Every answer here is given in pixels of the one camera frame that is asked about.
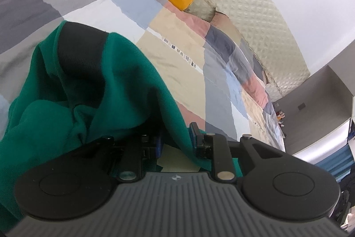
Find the grey wall cabinet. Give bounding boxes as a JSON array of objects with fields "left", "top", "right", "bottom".
[{"left": 272, "top": 39, "right": 355, "bottom": 155}]

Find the blue curtain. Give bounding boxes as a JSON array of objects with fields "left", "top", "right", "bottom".
[{"left": 316, "top": 142, "right": 355, "bottom": 180}]

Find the group of small bottles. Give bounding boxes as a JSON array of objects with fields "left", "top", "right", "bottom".
[{"left": 273, "top": 103, "right": 287, "bottom": 138}]

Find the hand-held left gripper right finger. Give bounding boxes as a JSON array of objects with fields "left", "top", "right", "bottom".
[{"left": 189, "top": 122, "right": 291, "bottom": 182}]

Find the green hoodie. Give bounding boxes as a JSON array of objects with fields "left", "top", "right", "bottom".
[{"left": 0, "top": 21, "right": 244, "bottom": 228}]

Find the cream pillow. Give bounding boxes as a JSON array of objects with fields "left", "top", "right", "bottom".
[{"left": 184, "top": 0, "right": 217, "bottom": 23}]

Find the cream quilted headboard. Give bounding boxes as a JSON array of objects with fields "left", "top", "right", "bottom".
[{"left": 191, "top": 0, "right": 311, "bottom": 99}]

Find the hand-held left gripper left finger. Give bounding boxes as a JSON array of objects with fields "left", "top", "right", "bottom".
[{"left": 71, "top": 129, "right": 165, "bottom": 182}]

